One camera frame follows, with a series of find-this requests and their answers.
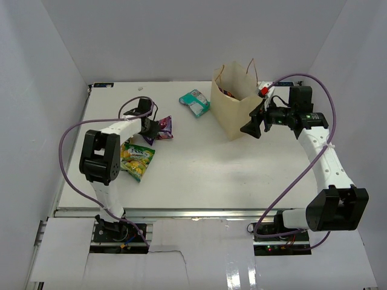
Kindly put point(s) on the white paper sheet front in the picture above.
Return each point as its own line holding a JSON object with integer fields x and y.
{"x": 204, "y": 254}

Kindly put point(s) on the large dark purple snack bag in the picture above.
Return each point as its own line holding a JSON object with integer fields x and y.
{"x": 227, "y": 93}

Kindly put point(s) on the aluminium table frame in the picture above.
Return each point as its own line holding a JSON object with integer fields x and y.
{"x": 200, "y": 173}

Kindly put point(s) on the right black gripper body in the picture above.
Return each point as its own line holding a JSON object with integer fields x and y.
{"x": 278, "y": 116}

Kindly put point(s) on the teal snack packet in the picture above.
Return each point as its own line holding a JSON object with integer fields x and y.
{"x": 196, "y": 102}

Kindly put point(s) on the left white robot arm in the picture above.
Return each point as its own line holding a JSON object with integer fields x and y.
{"x": 100, "y": 157}

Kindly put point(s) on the purple candy packet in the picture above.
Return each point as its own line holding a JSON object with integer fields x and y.
{"x": 165, "y": 132}

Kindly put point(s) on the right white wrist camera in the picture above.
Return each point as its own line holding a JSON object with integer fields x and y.
{"x": 266, "y": 92}

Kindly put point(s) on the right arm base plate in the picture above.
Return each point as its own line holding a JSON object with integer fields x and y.
{"x": 292, "y": 245}

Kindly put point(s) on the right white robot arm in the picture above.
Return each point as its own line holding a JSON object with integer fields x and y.
{"x": 339, "y": 204}

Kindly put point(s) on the green yellow snack packet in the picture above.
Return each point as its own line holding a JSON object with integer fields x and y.
{"x": 135, "y": 159}

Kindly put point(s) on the brown paper bag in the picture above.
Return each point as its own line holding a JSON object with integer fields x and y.
{"x": 243, "y": 83}

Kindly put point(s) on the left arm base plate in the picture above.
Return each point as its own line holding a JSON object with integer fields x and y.
{"x": 107, "y": 242}

